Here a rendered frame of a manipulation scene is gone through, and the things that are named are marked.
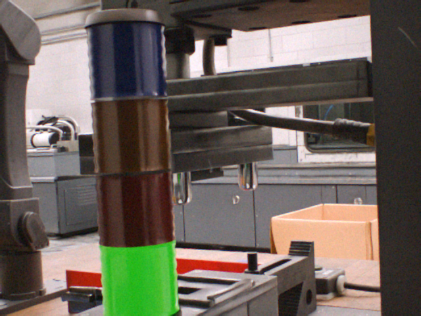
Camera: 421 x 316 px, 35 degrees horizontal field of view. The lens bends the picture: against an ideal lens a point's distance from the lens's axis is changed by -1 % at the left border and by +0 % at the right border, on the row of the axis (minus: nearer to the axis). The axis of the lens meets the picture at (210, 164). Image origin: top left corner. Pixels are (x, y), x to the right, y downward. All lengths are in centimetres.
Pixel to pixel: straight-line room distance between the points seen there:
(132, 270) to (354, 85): 25
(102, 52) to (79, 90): 971
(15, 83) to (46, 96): 958
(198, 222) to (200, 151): 565
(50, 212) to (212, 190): 224
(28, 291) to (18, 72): 31
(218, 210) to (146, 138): 576
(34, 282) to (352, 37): 675
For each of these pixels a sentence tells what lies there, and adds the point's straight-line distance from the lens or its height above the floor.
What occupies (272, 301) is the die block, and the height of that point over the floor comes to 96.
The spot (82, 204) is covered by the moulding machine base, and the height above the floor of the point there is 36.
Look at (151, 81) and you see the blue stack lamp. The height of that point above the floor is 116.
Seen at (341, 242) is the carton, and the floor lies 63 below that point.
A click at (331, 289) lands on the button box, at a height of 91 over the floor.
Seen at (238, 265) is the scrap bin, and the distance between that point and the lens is 90.
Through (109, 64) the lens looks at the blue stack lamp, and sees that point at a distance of 31.
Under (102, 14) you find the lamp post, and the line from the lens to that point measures 32.
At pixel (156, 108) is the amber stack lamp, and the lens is 31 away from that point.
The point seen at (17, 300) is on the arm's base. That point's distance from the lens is 100.
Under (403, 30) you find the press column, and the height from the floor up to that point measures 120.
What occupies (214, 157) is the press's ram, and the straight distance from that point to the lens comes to 58.
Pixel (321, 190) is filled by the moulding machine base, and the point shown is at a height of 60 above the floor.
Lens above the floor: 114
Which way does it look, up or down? 3 degrees down
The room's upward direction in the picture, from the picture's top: 3 degrees counter-clockwise
